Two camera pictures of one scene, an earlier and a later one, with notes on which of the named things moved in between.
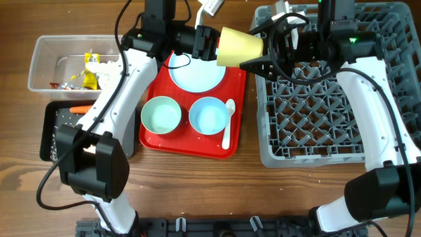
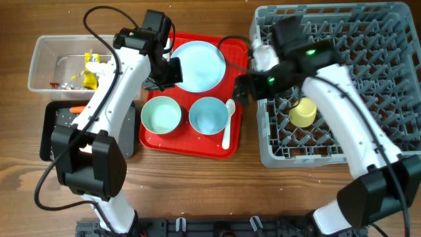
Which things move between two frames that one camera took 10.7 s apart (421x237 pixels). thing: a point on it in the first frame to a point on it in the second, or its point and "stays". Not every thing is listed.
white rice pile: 60,120 stays
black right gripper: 281,52 to 253,79
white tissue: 109,74 stays
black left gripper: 206,48 to 176,77
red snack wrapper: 54,85 stays
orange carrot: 83,109 stays
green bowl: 160,114 stays
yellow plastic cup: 234,48 to 305,113
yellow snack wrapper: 90,78 stays
